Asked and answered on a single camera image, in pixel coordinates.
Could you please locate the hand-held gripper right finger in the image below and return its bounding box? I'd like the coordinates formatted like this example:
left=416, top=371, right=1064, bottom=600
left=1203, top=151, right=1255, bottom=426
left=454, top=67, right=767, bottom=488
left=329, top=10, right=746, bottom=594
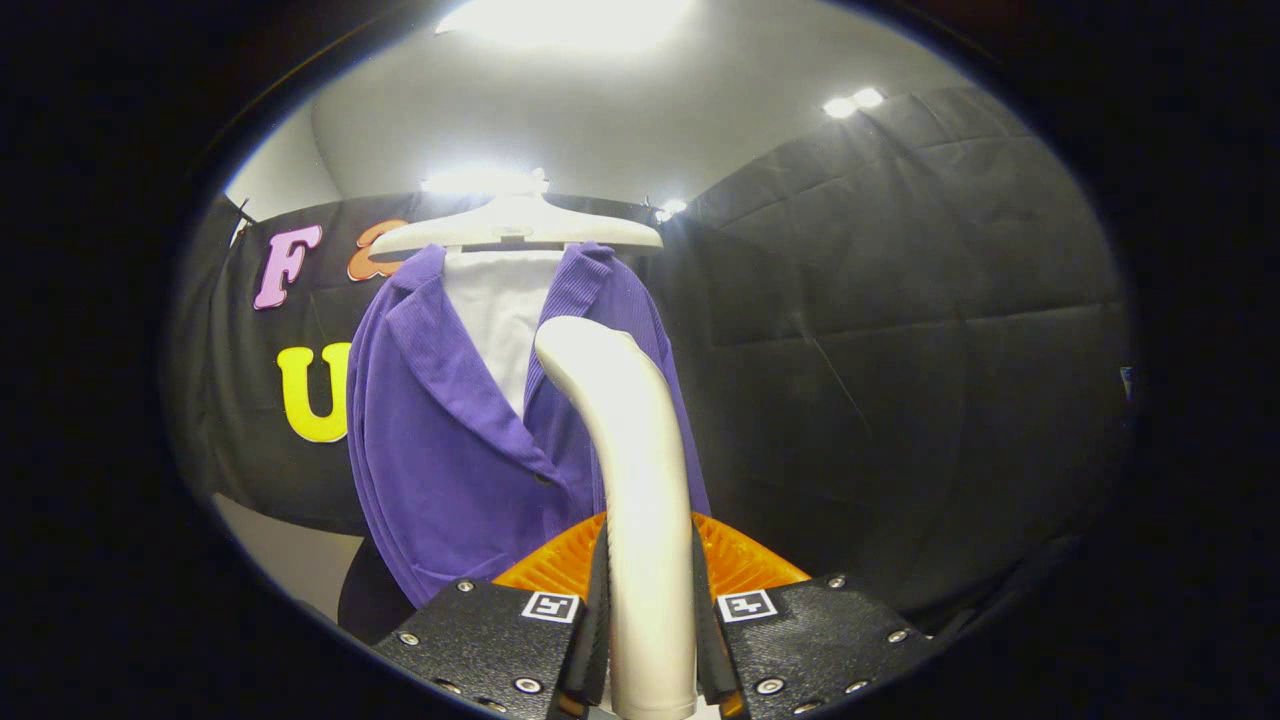
left=690, top=510, right=941, bottom=720

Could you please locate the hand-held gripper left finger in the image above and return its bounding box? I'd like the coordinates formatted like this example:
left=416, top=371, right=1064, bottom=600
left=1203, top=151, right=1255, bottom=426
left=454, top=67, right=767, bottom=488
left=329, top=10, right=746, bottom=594
left=372, top=513, right=611, bottom=720

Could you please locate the purple jacket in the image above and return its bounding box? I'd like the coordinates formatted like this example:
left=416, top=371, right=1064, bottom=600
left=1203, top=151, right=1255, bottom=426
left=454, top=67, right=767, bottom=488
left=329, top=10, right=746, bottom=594
left=345, top=240, right=713, bottom=611

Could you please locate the white garment steamer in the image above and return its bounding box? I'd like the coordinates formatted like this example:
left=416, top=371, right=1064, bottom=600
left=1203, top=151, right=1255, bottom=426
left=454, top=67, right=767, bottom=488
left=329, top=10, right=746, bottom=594
left=533, top=315, right=701, bottom=720

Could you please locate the large round ceiling light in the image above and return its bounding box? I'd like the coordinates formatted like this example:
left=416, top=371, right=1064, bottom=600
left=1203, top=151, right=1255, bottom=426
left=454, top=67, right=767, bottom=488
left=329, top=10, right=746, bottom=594
left=435, top=0, right=696, bottom=51

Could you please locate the oval ceiling light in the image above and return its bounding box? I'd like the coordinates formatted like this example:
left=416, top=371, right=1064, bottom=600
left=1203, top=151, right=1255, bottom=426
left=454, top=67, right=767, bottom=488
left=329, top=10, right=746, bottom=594
left=420, top=168, right=551, bottom=198

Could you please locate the black backdrop cloth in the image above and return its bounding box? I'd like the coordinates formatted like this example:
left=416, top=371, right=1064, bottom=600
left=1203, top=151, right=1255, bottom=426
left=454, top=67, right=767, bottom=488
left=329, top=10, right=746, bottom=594
left=165, top=85, right=1136, bottom=641

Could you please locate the white shirt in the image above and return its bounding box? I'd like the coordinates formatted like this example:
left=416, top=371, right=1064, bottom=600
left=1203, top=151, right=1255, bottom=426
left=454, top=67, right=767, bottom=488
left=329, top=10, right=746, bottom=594
left=443, top=245, right=566, bottom=419

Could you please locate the white plastic hanger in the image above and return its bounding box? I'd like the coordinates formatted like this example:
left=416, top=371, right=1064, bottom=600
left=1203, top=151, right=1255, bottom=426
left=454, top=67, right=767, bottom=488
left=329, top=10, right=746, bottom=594
left=368, top=170, right=664, bottom=263

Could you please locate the rectangular ceiling light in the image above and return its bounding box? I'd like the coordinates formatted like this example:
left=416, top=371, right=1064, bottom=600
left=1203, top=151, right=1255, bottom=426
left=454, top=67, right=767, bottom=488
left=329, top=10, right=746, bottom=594
left=822, top=87, right=886, bottom=119

